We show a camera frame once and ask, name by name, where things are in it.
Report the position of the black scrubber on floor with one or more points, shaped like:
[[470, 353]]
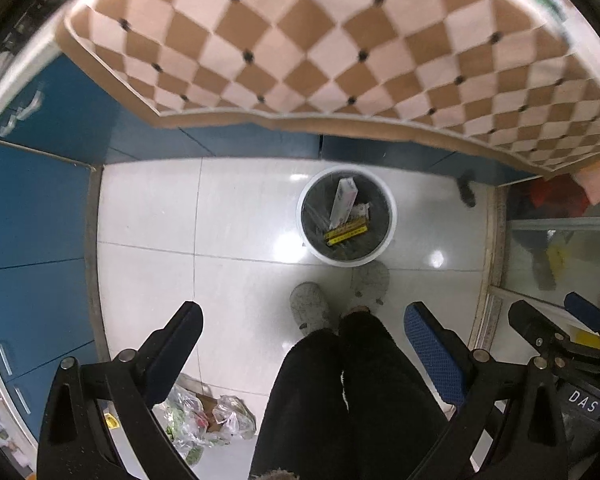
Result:
[[467, 195]]

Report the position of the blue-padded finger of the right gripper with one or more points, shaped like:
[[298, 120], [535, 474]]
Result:
[[583, 310]]

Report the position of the grey right slipper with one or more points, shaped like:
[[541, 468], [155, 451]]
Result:
[[369, 286]]

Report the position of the blue kitchen cabinets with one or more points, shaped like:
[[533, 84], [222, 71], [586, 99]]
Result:
[[57, 130]]

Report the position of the white pink carton box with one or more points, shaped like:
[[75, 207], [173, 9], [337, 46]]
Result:
[[343, 203]]

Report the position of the black trouser legs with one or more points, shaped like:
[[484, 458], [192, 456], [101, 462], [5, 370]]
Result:
[[347, 405]]

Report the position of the yellow black wrapper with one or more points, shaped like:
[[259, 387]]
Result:
[[346, 232]]

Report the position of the glass door cabinet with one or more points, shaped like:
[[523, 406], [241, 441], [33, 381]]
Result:
[[551, 240]]

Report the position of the checkered orange table cloth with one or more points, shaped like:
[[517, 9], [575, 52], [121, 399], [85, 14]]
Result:
[[515, 80]]

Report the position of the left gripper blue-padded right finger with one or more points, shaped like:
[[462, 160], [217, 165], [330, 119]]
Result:
[[516, 405]]

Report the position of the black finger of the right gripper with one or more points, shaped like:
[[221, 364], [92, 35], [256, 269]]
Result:
[[547, 338]]

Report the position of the grey slipper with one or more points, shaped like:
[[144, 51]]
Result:
[[369, 286], [311, 310]]

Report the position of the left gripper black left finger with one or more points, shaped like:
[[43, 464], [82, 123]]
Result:
[[75, 442]]

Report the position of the grey left slipper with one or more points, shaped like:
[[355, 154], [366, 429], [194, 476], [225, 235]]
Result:
[[311, 310]]

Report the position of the white round trash bin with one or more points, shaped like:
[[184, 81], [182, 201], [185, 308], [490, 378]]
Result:
[[374, 203]]

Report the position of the clear plastic bag of trash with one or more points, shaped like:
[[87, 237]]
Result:
[[194, 420]]

